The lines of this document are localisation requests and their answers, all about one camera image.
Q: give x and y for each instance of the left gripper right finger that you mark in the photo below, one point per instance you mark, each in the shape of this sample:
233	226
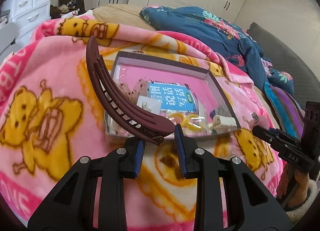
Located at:
229	195

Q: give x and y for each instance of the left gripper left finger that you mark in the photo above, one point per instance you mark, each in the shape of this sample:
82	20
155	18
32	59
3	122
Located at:
90	196

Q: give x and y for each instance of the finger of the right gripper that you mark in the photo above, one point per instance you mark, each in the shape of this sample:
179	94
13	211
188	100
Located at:
278	139
311	124

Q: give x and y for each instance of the pink pompom hair clip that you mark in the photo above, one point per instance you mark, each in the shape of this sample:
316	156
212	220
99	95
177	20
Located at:
260	121

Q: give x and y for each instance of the maroon large hair clip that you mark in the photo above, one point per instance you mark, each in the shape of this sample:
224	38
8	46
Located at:
147	126

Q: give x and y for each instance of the striped colourful pillow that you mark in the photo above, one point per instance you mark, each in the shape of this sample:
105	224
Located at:
287	110

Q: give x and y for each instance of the white claw hair clip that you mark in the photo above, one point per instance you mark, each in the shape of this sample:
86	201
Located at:
224	123

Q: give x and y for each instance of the yellow hoop earrings pack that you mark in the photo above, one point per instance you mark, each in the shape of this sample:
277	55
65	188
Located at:
192	122

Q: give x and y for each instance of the white earring card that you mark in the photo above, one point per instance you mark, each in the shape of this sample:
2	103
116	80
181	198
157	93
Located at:
149	104

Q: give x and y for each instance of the grey shallow box tray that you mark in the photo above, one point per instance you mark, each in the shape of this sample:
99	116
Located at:
209	97

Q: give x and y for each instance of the pink sheer glitter bow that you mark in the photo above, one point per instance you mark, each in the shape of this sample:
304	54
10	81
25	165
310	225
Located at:
140	89

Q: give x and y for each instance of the blue Chinese book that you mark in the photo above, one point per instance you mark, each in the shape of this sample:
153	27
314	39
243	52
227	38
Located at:
174	97

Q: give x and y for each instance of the dark grey headboard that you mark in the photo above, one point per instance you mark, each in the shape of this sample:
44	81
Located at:
288	72

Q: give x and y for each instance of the blue floral quilt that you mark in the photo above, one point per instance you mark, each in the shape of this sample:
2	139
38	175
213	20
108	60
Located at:
223	37

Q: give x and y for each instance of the tan bed sheet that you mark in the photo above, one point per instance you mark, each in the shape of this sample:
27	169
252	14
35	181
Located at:
121	14

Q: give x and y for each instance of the black bag on floor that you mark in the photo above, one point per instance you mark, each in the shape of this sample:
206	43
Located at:
74	5

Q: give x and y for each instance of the white drawer chest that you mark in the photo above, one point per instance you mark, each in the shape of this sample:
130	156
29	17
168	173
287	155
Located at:
27	15

